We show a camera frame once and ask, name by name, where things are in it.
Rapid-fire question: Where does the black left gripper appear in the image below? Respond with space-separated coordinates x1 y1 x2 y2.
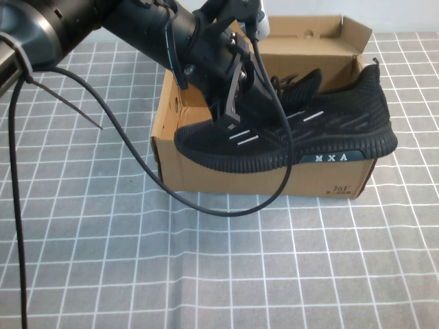
171 10 275 131

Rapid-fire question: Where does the black knit sneaker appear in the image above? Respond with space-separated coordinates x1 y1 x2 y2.
174 58 399 172

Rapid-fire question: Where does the brown cardboard shoe box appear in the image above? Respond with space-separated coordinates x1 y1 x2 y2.
150 13 378 199

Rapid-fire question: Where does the thin black zip tie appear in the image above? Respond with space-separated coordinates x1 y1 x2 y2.
0 32 104 130

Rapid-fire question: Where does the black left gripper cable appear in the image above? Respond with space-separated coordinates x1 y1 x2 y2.
164 20 189 90

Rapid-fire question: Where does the black left camera cable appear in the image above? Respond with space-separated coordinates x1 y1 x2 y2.
8 36 294 329

